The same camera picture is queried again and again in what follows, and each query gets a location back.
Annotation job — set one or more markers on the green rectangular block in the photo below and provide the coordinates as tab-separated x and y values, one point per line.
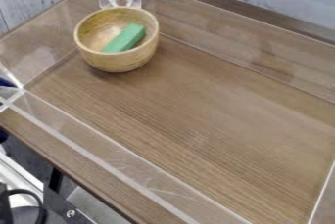
126	40

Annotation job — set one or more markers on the light wooden bowl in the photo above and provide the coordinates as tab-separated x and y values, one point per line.
101	26

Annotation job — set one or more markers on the clear acrylic tray walls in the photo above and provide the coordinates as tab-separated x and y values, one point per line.
213	136

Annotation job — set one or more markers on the black table leg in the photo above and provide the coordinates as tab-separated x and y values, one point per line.
55	180

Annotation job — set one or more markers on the grey metal base plate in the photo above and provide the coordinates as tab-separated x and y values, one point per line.
60	211

